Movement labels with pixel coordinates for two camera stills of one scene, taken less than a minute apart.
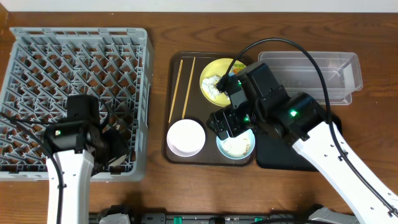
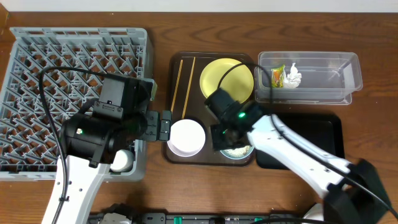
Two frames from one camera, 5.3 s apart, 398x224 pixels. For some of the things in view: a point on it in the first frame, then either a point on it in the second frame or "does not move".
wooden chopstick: (176, 89) does not move
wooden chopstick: (188, 89) does not move
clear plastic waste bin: (296, 73) does not move
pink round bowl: (186, 137) does not move
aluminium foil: (209, 85) → (292, 79)
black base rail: (120, 216) does not move
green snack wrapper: (237, 67) → (277, 77)
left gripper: (115, 149) → (152, 126)
